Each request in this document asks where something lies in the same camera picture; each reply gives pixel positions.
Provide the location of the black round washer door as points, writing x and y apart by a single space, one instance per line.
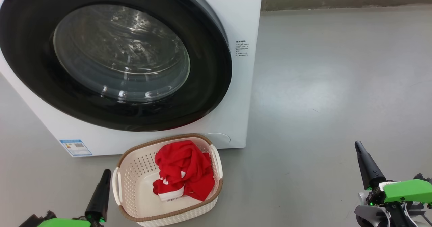
202 68

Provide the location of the red garment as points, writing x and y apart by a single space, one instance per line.
182 163

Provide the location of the blue energy label sticker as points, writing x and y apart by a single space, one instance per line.
76 147

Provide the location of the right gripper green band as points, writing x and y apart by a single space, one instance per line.
408 190

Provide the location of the cream laundry basket brown rim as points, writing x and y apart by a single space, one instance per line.
135 186

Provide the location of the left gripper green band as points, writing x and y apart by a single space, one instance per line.
67 223

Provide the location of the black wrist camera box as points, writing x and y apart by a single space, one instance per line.
422 178
37 221

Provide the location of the white front-load washing machine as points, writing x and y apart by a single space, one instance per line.
236 102

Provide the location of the round white filter cover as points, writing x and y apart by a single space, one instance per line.
221 139

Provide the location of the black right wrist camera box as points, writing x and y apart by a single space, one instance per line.
422 178

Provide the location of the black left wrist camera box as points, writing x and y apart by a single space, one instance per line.
37 221

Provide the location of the red cloth with white trim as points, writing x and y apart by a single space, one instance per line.
162 187

